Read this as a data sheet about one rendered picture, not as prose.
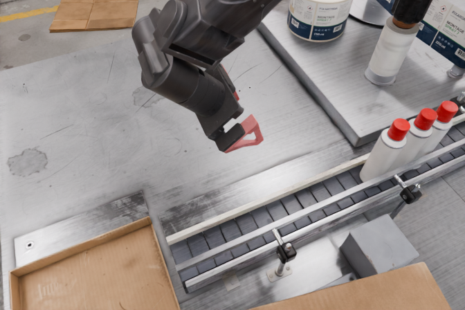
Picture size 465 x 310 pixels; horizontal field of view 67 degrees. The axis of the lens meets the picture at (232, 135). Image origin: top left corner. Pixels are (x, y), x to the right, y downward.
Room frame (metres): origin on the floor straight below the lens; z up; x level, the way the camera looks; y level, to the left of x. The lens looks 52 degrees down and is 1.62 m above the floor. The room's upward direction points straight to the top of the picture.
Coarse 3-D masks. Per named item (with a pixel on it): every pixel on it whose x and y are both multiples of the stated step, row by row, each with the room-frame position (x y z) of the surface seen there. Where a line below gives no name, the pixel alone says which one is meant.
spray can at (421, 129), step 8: (424, 112) 0.47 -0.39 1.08; (432, 112) 0.47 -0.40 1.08; (416, 120) 0.47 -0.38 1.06; (424, 120) 0.45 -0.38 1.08; (432, 120) 0.45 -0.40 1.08; (416, 128) 0.46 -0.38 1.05; (424, 128) 0.45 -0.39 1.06; (408, 136) 0.45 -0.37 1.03; (416, 136) 0.44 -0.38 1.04; (424, 136) 0.44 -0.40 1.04; (408, 144) 0.45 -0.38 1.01; (416, 144) 0.44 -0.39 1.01; (400, 152) 0.45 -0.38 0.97; (408, 152) 0.44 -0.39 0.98; (416, 152) 0.44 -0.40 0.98; (400, 160) 0.44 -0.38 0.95; (408, 160) 0.44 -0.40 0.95; (392, 168) 0.45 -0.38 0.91
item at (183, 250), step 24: (360, 168) 0.46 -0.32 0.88; (432, 168) 0.47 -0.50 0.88; (312, 192) 0.40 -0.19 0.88; (336, 192) 0.40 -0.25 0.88; (360, 192) 0.40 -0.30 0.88; (240, 216) 0.34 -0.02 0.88; (264, 216) 0.34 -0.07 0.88; (312, 216) 0.34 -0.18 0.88; (192, 240) 0.28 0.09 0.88; (216, 240) 0.28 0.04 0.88; (264, 240) 0.28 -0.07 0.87; (216, 264) 0.23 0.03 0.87
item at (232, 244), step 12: (456, 144) 0.48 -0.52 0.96; (432, 156) 0.44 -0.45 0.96; (396, 168) 0.41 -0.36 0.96; (408, 168) 0.41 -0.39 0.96; (372, 180) 0.38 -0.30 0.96; (384, 180) 0.39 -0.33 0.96; (348, 192) 0.35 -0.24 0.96; (324, 204) 0.33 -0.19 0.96; (288, 216) 0.30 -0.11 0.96; (300, 216) 0.30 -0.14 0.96; (264, 228) 0.27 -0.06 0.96; (240, 240) 0.25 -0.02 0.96; (216, 252) 0.23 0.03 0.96; (180, 264) 0.21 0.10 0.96; (192, 264) 0.21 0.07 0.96
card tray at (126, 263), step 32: (128, 224) 0.32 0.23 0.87; (64, 256) 0.26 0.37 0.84; (96, 256) 0.26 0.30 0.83; (128, 256) 0.26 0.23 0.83; (160, 256) 0.26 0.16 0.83; (32, 288) 0.20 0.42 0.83; (64, 288) 0.20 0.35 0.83; (96, 288) 0.20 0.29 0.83; (128, 288) 0.20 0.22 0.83; (160, 288) 0.20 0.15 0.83
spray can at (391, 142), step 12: (396, 120) 0.45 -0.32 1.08; (384, 132) 0.45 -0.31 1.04; (396, 132) 0.43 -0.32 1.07; (384, 144) 0.42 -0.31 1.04; (396, 144) 0.42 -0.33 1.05; (372, 156) 0.43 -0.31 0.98; (384, 156) 0.42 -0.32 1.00; (396, 156) 0.42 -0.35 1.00; (372, 168) 0.42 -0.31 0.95; (384, 168) 0.41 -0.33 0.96
